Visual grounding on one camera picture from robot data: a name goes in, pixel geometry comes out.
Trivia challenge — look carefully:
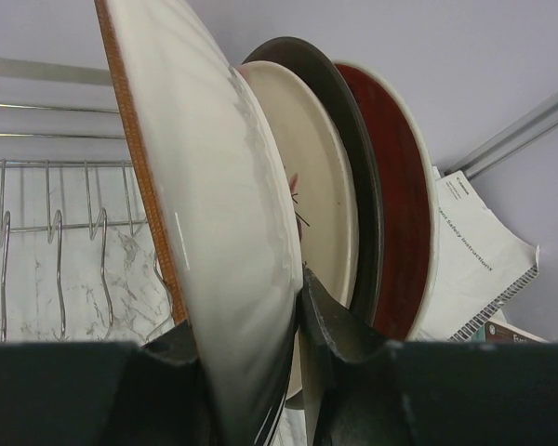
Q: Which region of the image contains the brown rim cream plate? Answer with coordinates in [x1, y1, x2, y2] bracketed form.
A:
[246, 36, 385, 326]

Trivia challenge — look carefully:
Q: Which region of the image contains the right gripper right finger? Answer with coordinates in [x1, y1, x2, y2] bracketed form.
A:
[299, 269, 558, 445]

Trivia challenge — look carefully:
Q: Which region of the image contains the brown rim petal plate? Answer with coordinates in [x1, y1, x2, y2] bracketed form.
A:
[96, 1, 302, 445]

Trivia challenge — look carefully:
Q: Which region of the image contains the wire dish rack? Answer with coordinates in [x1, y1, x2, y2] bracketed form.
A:
[0, 58, 174, 344]

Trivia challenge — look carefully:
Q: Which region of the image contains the pink cream branch plate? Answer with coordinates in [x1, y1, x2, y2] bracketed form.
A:
[235, 60, 358, 410]

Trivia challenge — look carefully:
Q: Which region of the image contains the red teal flower plate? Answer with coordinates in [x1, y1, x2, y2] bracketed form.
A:
[336, 61, 439, 341]

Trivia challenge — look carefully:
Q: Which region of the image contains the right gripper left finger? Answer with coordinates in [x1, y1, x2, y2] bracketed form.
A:
[0, 322, 219, 445]

